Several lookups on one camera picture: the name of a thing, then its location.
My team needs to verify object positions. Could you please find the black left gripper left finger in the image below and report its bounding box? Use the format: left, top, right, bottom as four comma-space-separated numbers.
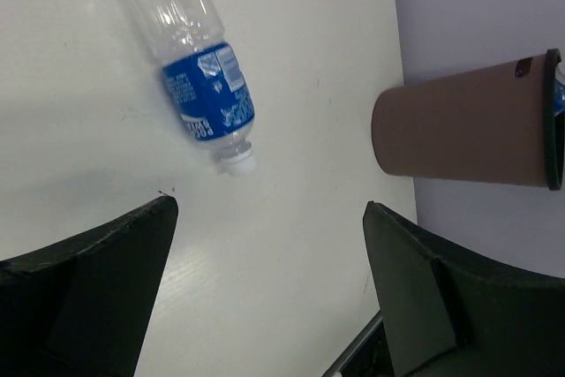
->
1, 195, 178, 376

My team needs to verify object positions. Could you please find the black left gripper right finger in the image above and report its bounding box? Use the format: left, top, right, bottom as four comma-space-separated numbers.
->
363, 202, 564, 376

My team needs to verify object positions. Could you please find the blue label bottle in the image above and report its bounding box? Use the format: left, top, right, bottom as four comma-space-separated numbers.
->
118, 0, 256, 176
554, 62, 565, 117

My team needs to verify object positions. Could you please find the brown bin with black rim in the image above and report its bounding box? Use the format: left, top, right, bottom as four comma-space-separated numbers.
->
371, 49, 564, 191

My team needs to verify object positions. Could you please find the aluminium table rail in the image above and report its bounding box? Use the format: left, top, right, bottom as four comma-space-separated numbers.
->
322, 312, 382, 377

